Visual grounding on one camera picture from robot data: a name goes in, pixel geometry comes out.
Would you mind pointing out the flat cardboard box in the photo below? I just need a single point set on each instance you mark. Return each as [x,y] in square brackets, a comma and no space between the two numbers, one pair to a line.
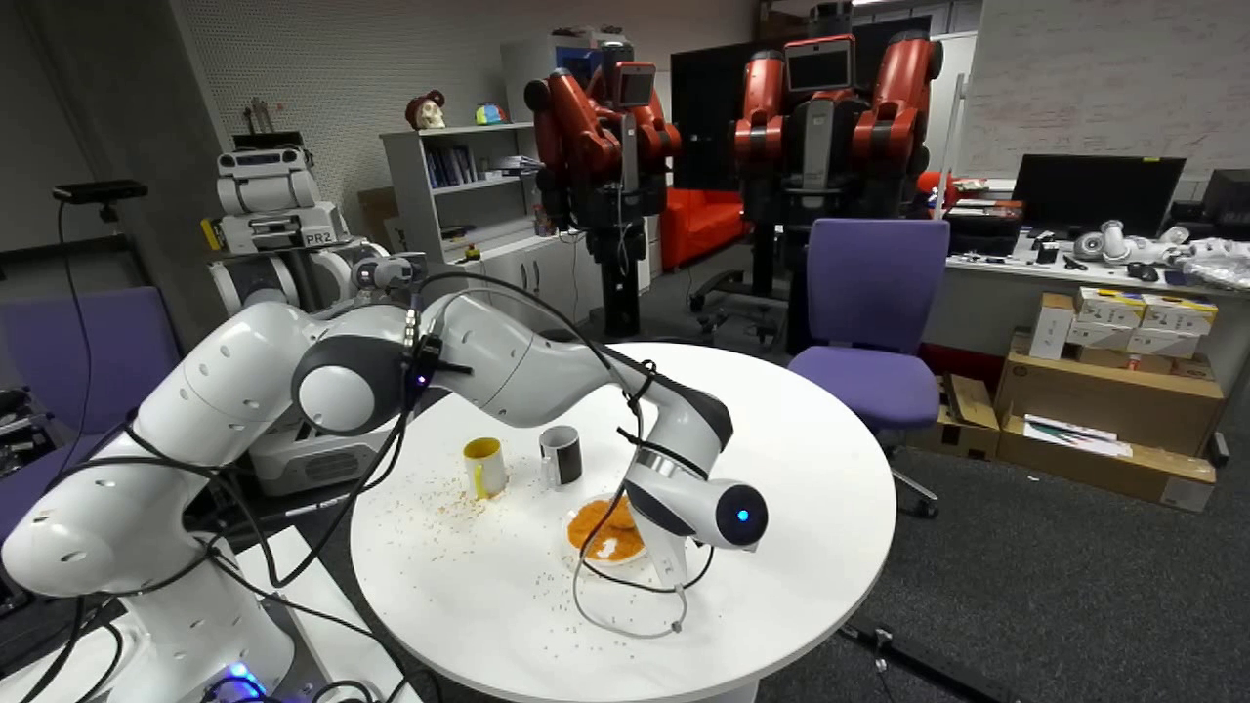
[1094,471]

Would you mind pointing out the white mobile robot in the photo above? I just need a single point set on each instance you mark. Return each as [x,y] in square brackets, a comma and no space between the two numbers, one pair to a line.
[268,197]

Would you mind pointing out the white and yellow box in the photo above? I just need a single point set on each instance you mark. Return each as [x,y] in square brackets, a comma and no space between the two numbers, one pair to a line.
[1106,319]
[1178,332]

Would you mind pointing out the small colourful ball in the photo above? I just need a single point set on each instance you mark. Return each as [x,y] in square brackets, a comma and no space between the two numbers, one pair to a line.
[489,113]

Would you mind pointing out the white open shelf unit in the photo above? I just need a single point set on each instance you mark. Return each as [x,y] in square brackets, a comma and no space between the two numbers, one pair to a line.
[403,181]

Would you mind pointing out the yellow and white cup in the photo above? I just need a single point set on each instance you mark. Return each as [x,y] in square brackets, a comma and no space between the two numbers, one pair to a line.
[485,471]

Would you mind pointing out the doll head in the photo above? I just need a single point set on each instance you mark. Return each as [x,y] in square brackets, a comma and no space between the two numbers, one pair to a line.
[428,111]

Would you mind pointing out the red sofa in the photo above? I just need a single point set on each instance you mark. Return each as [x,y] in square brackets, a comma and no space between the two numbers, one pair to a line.
[700,225]

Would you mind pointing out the narrow white box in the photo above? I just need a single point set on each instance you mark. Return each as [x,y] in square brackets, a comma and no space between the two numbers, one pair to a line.
[1049,329]

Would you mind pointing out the black computer monitor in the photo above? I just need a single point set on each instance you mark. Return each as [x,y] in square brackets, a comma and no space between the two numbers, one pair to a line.
[1098,194]
[1229,197]

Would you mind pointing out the large cardboard box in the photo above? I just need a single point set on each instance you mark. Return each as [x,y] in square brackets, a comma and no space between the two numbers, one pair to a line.
[1106,402]

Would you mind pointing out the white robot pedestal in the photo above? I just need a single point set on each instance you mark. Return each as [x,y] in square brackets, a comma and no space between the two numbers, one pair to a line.
[313,611]

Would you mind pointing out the white plate of orange lentils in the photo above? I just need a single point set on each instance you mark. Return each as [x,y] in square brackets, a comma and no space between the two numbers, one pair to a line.
[602,532]

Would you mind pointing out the white desk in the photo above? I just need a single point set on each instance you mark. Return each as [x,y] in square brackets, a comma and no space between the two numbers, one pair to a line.
[989,306]

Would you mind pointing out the black tripod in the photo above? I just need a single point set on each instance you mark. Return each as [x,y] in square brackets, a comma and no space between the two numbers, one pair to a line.
[886,642]

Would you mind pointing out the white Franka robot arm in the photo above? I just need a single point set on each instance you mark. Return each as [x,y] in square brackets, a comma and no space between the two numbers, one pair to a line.
[236,375]

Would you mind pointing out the black camera on stand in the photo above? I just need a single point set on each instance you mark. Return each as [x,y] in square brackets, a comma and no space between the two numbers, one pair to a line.
[104,194]

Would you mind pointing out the red Baxter robot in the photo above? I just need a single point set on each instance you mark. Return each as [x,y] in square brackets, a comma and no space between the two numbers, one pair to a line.
[833,141]
[610,157]

